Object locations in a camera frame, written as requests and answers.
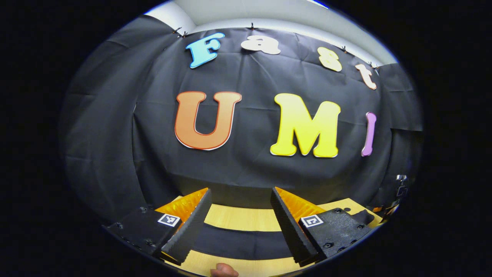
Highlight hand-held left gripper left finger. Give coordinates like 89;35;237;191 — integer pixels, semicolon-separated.
103;187;213;265

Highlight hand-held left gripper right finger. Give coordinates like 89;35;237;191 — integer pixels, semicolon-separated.
271;187;372;267

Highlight black jeans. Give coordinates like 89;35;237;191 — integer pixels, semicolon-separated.
190;210;376;261

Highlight black backdrop cloth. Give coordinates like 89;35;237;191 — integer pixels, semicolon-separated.
60;15;423;224

